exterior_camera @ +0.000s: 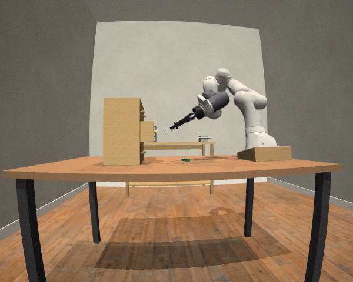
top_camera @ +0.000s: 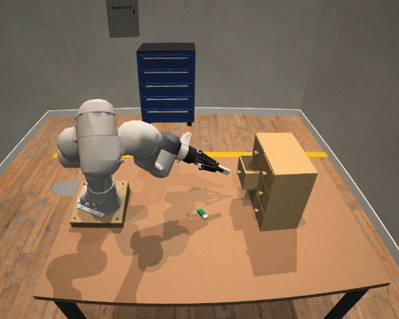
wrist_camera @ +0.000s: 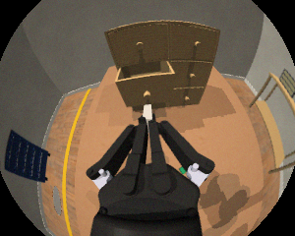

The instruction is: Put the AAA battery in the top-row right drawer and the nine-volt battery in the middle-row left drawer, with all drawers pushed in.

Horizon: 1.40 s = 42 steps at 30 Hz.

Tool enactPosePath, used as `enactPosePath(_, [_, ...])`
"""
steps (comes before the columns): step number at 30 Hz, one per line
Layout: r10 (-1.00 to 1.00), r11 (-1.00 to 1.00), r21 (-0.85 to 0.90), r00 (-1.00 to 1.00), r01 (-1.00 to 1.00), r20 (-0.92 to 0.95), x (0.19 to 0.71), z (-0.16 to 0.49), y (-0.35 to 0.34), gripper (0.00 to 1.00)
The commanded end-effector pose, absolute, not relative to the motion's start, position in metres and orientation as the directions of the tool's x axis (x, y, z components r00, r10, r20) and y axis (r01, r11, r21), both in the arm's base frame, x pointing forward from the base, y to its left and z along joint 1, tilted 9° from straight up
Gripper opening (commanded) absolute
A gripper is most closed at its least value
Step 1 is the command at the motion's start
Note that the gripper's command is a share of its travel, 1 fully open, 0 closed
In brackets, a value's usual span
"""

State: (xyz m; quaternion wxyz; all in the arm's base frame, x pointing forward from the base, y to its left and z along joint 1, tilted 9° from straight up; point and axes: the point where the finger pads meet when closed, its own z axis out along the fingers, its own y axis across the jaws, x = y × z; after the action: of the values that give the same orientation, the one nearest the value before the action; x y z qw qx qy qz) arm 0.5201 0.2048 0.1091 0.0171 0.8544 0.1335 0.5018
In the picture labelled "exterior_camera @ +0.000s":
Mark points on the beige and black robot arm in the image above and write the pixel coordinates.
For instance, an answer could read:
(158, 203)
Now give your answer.
(214, 98)

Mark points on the brown wooden chest of drawers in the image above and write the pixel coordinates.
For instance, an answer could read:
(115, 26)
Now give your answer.
(121, 145)

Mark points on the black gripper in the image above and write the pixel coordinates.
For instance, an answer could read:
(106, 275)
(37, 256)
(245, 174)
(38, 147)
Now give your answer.
(197, 112)

